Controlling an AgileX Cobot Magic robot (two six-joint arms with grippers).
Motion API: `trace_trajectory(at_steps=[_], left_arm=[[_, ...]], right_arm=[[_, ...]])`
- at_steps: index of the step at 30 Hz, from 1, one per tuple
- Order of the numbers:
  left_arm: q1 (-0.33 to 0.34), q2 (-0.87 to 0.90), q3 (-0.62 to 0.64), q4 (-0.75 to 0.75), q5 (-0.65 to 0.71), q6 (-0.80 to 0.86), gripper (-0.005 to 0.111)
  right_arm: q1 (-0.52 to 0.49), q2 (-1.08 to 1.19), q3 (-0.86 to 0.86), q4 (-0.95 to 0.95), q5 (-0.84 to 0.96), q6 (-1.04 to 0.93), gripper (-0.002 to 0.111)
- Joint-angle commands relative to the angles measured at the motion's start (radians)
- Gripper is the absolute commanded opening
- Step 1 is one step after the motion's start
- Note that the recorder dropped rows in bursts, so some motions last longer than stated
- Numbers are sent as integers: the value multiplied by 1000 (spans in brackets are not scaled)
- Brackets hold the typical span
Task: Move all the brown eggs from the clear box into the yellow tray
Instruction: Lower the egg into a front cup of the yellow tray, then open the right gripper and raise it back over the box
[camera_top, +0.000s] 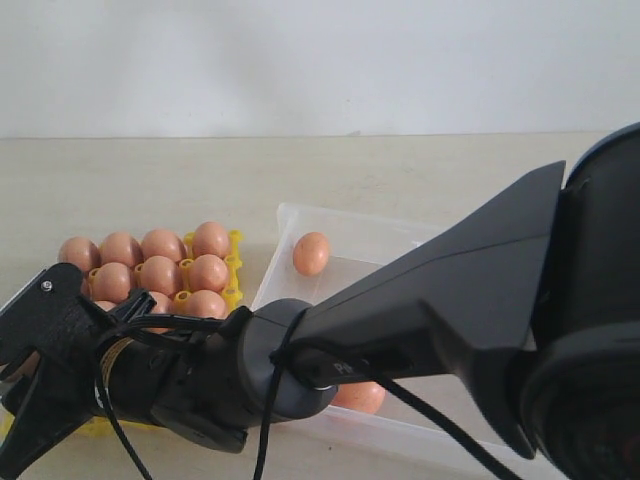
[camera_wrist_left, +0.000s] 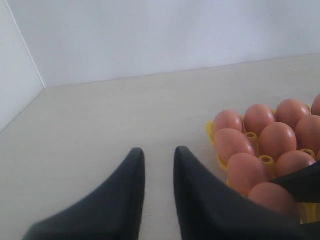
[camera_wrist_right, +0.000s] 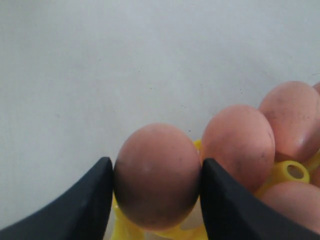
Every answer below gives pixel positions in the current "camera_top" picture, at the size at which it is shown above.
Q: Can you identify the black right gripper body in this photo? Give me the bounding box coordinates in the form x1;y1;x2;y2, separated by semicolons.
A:
33;319;160;429

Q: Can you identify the brown egg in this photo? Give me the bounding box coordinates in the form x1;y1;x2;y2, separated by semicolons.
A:
148;291;173;334
139;255;183;297
192;221;231;258
94;300;117;312
99;231;143;268
57;236;101;273
188;254;230;293
292;232;330;276
183;290;227;319
141;228;187;263
331;382;386;414
89;262;134;304
3;351;40;384

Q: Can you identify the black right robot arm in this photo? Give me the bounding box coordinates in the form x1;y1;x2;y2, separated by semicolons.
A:
1;124;639;479

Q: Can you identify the yellow plastic egg tray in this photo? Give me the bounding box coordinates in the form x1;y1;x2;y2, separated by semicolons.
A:
0;228;246;439

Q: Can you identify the clear plastic bin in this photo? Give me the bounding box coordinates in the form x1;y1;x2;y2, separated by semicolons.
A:
249;201;571;480

